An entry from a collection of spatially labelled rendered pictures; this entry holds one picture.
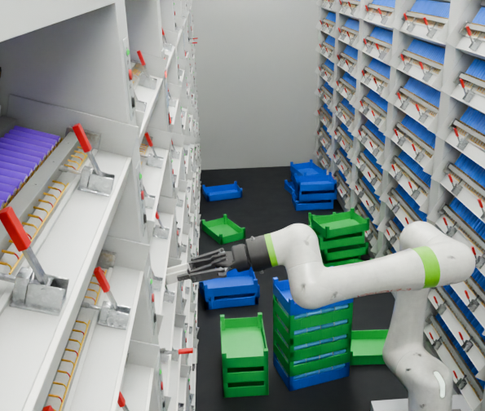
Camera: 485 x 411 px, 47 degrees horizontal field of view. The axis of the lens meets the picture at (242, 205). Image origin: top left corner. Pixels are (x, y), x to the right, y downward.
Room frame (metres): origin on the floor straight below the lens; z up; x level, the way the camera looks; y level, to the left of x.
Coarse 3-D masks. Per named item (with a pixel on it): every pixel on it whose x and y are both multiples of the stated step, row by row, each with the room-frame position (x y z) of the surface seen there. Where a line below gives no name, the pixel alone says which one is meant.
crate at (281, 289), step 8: (288, 280) 2.23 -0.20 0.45; (280, 288) 2.22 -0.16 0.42; (288, 288) 2.23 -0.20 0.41; (280, 296) 2.12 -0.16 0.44; (288, 296) 2.17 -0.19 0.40; (288, 304) 2.04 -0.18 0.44; (296, 304) 2.03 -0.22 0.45; (336, 304) 2.08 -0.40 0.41; (288, 312) 2.04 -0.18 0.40; (296, 312) 2.03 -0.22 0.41; (304, 312) 2.04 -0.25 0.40
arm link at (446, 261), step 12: (432, 240) 1.46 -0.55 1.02; (444, 240) 1.44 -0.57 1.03; (420, 252) 1.37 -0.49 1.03; (432, 252) 1.37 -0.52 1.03; (444, 252) 1.37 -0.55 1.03; (456, 252) 1.37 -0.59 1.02; (468, 252) 1.38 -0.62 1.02; (432, 264) 1.34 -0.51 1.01; (444, 264) 1.35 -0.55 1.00; (456, 264) 1.35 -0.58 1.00; (468, 264) 1.36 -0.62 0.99; (432, 276) 1.33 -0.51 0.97; (444, 276) 1.34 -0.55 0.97; (456, 276) 1.35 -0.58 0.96; (468, 276) 1.36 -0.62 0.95
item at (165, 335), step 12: (168, 264) 1.53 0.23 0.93; (180, 264) 1.53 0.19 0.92; (168, 288) 1.44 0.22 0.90; (168, 312) 1.31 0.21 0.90; (168, 324) 1.26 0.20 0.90; (168, 336) 1.20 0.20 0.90; (168, 348) 1.15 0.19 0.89; (168, 360) 1.11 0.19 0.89; (168, 372) 1.07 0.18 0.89; (168, 384) 1.03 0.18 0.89; (168, 396) 0.93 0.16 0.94
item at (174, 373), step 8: (176, 320) 1.53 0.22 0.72; (184, 320) 1.53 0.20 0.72; (176, 328) 1.52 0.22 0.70; (176, 336) 1.48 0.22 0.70; (176, 344) 1.44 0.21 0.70; (176, 360) 1.36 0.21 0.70; (176, 368) 1.33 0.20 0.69; (176, 376) 1.29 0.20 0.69; (176, 384) 1.26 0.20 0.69; (168, 392) 1.22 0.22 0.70; (176, 392) 1.23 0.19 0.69; (176, 400) 1.20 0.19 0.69; (168, 408) 1.16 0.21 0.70; (176, 408) 1.17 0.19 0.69
